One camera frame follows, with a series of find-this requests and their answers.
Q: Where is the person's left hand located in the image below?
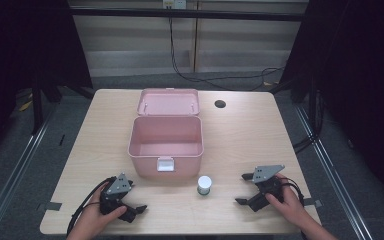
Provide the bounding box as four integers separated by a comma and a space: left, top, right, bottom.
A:
75, 190, 128, 235

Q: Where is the pink storage box with lid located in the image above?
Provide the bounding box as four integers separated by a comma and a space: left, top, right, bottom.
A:
127, 87, 205, 179

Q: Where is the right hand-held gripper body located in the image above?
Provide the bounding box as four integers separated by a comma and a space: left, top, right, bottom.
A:
245, 164, 286, 213

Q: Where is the yellow floor tape piece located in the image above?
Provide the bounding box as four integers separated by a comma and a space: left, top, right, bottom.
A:
18, 99, 34, 112

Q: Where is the black horizontal metal bar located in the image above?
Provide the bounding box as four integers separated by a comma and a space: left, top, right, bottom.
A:
69, 7, 307, 23

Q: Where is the metal floor rail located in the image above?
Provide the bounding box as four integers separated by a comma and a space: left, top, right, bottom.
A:
294, 103, 372, 240
0, 105, 61, 240

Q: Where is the grey tape strip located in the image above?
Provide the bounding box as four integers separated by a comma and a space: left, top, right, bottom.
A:
302, 197, 323, 208
38, 201, 63, 212

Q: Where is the person's right hand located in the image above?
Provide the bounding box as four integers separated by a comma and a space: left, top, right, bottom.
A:
264, 172, 307, 232

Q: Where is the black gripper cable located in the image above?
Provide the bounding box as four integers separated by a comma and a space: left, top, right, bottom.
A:
65, 176, 118, 238
275, 176, 306, 207

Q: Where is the dark curtain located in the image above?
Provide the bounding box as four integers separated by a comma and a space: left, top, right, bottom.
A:
0, 0, 94, 168
269, 0, 384, 209

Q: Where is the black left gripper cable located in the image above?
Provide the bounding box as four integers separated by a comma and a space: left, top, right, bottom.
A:
65, 176, 118, 238

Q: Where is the long black wall cable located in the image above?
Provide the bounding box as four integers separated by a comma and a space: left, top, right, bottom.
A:
168, 16, 286, 92

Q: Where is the black floor cable bundle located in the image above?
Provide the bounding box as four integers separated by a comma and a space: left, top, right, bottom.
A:
291, 89, 326, 155

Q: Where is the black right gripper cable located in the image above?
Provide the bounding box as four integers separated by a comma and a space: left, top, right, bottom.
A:
275, 176, 306, 207

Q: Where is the white wall socket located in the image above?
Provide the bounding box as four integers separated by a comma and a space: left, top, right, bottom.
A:
162, 0, 188, 10

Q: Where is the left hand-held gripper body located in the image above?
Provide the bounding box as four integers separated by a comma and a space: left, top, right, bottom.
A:
99, 172, 135, 216

